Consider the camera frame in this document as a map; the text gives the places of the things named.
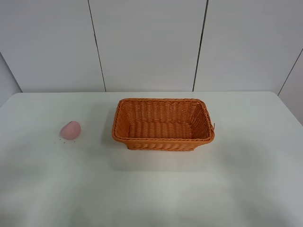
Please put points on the orange wicker basket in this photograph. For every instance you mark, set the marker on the orange wicker basket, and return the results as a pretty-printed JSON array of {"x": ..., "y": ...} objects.
[{"x": 162, "y": 124}]

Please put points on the pink peach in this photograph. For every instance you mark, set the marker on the pink peach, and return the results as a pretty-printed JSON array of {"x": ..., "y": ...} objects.
[{"x": 71, "y": 130}]

